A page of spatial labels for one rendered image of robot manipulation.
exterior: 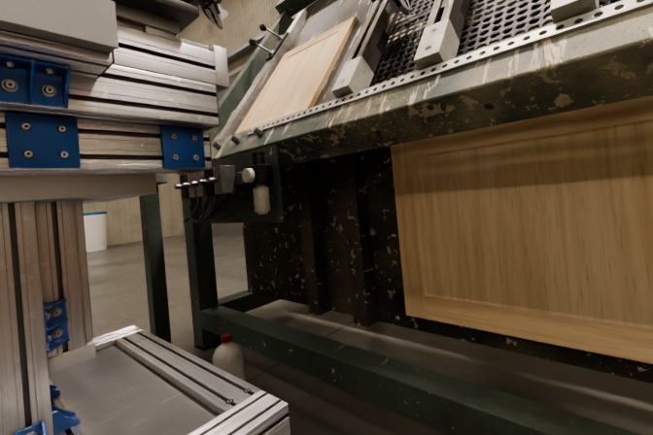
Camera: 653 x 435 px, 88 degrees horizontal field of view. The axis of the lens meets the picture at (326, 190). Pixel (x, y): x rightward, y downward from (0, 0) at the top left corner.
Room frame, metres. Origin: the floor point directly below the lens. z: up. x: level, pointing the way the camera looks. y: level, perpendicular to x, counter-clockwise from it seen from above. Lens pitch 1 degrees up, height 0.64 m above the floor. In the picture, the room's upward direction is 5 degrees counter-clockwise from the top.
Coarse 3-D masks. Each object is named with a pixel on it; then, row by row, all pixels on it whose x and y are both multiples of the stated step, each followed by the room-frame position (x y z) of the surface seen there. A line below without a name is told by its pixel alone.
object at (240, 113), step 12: (300, 24) 1.79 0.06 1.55; (288, 36) 1.72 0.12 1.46; (288, 48) 1.71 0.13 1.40; (276, 60) 1.65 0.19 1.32; (264, 72) 1.59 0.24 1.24; (252, 84) 1.58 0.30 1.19; (264, 84) 1.59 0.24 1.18; (252, 96) 1.53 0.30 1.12; (240, 108) 1.48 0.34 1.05; (228, 120) 1.48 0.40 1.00; (240, 120) 1.48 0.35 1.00; (228, 132) 1.43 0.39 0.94
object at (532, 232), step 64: (512, 128) 0.81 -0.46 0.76; (576, 128) 0.73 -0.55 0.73; (640, 128) 0.66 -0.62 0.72; (448, 192) 0.93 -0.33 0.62; (512, 192) 0.82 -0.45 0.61; (576, 192) 0.74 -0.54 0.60; (640, 192) 0.67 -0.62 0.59; (448, 256) 0.94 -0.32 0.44; (512, 256) 0.83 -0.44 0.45; (576, 256) 0.75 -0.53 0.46; (640, 256) 0.67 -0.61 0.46; (448, 320) 0.95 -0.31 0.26; (512, 320) 0.84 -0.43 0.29; (576, 320) 0.75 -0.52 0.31; (640, 320) 0.68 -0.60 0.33
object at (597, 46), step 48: (528, 48) 0.60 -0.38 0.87; (576, 48) 0.53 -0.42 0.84; (624, 48) 0.49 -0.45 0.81; (384, 96) 0.80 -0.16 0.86; (432, 96) 0.69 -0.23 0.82; (480, 96) 0.64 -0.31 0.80; (528, 96) 0.60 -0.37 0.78; (576, 96) 0.57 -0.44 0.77; (624, 96) 0.54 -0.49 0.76; (240, 144) 1.20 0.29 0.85; (288, 144) 1.01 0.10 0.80; (336, 144) 0.93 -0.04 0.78; (384, 144) 0.86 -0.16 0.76
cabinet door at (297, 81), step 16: (336, 32) 1.36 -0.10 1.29; (304, 48) 1.49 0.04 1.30; (320, 48) 1.38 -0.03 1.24; (336, 48) 1.25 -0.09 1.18; (288, 64) 1.51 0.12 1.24; (304, 64) 1.37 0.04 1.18; (320, 64) 1.27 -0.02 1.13; (272, 80) 1.51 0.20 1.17; (288, 80) 1.39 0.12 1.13; (304, 80) 1.27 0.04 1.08; (320, 80) 1.17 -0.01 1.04; (272, 96) 1.39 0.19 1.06; (288, 96) 1.28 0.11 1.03; (304, 96) 1.17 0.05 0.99; (256, 112) 1.40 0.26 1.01; (272, 112) 1.29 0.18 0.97; (288, 112) 1.19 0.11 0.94; (240, 128) 1.39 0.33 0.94
